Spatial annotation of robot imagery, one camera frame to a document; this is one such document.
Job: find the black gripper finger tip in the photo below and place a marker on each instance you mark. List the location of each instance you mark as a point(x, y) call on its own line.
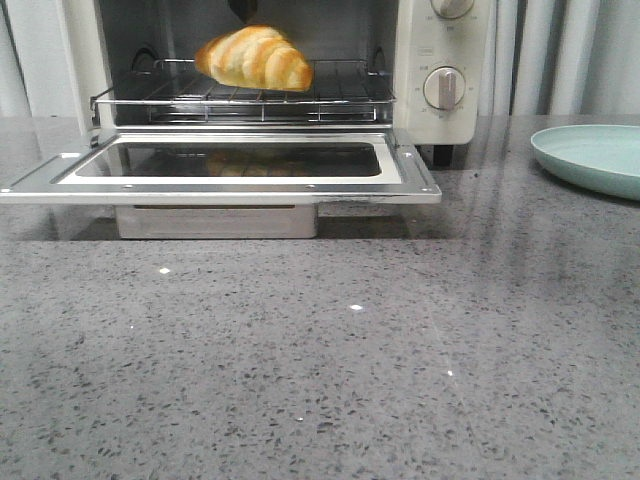
point(244, 10)

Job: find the lower oven control knob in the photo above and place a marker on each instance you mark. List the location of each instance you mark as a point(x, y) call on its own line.
point(444, 88)

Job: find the cream Toshiba toaster oven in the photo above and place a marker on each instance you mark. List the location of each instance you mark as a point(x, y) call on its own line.
point(406, 39)

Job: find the upper oven control knob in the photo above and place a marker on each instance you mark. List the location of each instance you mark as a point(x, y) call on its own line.
point(451, 9)

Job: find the light green plate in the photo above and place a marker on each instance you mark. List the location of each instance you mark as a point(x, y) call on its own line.
point(600, 158)

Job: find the golden croissant bread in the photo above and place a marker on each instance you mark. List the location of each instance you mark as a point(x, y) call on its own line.
point(255, 57)

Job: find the metal oven wire rack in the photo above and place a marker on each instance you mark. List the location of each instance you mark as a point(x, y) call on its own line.
point(172, 91)

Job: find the oven control knob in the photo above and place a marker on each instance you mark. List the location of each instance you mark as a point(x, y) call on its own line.
point(451, 9)
point(444, 88)

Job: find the oven glass door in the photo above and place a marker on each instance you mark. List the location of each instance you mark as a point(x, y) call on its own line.
point(202, 182)

